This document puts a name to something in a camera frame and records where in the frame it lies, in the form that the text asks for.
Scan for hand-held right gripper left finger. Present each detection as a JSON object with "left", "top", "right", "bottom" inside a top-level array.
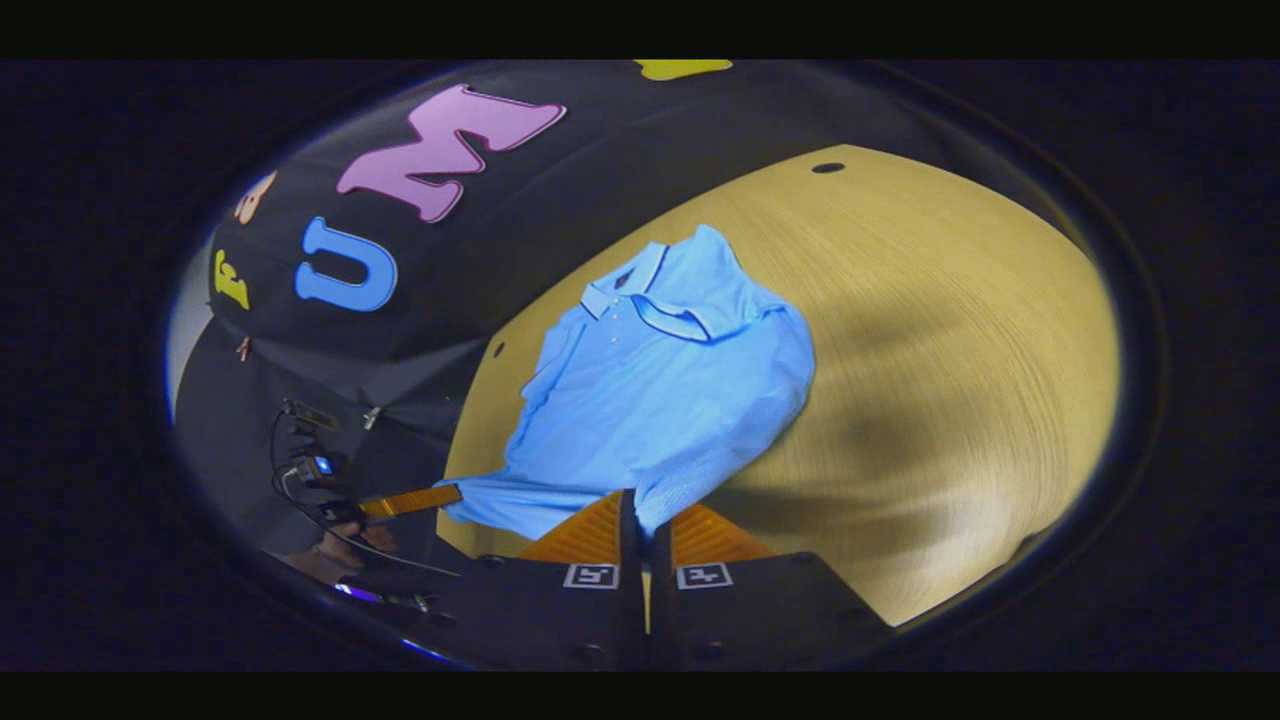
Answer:
[{"left": 400, "top": 488, "right": 644, "bottom": 671}]

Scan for black backdrop cloth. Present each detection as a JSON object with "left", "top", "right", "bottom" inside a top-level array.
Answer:
[{"left": 170, "top": 60, "right": 1051, "bottom": 581}]

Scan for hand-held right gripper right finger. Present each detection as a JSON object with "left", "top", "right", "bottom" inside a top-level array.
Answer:
[{"left": 648, "top": 500, "right": 893, "bottom": 671}]

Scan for light blue T-shirt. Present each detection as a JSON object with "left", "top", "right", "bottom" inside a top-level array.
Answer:
[{"left": 440, "top": 224, "right": 817, "bottom": 541}]

